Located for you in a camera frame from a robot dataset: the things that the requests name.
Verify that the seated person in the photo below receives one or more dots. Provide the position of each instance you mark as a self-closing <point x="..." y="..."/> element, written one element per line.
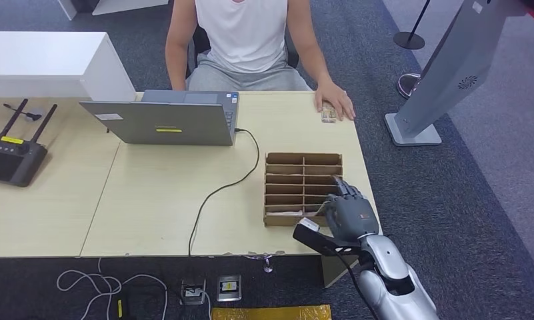
<point x="244" y="35"/>

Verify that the grey laptop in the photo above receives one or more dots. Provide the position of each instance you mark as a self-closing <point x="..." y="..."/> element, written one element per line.
<point x="160" y="123"/>

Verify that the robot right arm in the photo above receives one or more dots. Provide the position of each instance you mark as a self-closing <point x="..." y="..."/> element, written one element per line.
<point x="383" y="258"/>

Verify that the cardboard card organizer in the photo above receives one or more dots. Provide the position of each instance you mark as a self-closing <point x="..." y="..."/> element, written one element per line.
<point x="288" y="221"/>

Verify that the gold floor mat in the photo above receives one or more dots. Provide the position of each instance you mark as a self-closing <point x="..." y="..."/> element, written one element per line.
<point x="271" y="313"/>

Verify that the white counter desk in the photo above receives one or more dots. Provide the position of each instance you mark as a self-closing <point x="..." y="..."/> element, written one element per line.
<point x="41" y="57"/>

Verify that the black stanchion with round base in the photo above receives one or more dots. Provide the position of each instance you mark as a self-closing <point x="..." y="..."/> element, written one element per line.
<point x="409" y="40"/>

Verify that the open floor socket box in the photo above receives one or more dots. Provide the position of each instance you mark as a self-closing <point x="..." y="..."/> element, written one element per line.
<point x="192" y="291"/>

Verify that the person's left hand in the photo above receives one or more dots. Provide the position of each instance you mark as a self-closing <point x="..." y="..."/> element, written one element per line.
<point x="335" y="95"/>

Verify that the black controller with antennas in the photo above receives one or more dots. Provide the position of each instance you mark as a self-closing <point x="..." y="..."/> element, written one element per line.
<point x="10" y="163"/>

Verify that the black power adapter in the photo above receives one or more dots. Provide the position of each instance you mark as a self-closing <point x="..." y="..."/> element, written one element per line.
<point x="122" y="307"/>

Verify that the round stanchion base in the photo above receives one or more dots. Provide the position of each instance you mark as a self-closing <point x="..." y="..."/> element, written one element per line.
<point x="403" y="88"/>

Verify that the grey leaning kiosk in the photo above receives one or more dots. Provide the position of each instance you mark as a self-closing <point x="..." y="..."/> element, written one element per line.
<point x="452" y="66"/>

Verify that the person's left forearm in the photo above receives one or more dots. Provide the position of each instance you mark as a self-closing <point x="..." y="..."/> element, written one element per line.
<point x="317" y="57"/>

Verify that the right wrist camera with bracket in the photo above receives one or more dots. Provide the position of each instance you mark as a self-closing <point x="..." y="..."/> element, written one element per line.
<point x="315" y="240"/>

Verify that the white furniture panel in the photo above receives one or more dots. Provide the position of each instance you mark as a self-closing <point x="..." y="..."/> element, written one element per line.
<point x="116" y="5"/>

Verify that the chrome table foot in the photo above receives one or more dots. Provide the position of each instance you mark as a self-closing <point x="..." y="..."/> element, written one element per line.
<point x="267" y="265"/>

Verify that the closed floor socket box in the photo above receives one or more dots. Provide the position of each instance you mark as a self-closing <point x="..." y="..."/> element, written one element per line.
<point x="229" y="288"/>

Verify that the pale room key card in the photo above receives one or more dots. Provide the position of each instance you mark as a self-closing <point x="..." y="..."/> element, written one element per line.
<point x="284" y="214"/>
<point x="318" y="210"/>

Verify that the wooden table leg panel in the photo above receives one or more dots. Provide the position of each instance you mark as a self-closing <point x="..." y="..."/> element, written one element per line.
<point x="337" y="271"/>

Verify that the person's right forearm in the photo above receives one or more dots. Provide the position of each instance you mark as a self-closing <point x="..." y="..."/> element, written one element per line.
<point x="177" y="66"/>

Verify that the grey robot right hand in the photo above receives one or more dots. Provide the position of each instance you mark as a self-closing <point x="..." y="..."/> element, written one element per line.
<point x="352" y="218"/>

